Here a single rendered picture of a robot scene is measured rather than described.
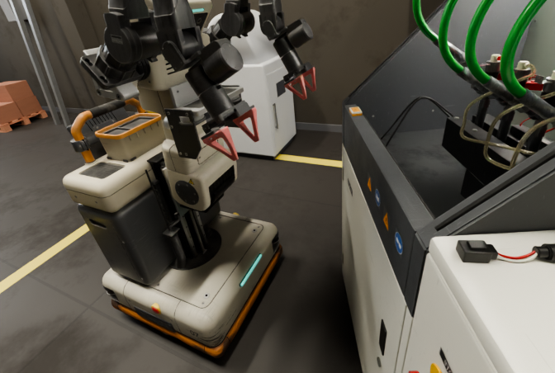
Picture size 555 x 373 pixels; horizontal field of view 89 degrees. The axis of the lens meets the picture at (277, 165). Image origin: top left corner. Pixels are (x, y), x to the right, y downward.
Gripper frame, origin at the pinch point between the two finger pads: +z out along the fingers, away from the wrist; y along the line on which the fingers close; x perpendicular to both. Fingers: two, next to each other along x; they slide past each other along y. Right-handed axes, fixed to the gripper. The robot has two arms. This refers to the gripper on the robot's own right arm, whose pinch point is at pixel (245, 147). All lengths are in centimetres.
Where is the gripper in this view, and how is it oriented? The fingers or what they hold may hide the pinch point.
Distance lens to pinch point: 65.7
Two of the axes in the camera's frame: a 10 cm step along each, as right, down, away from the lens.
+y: 4.2, -4.8, 7.7
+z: 5.1, 8.3, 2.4
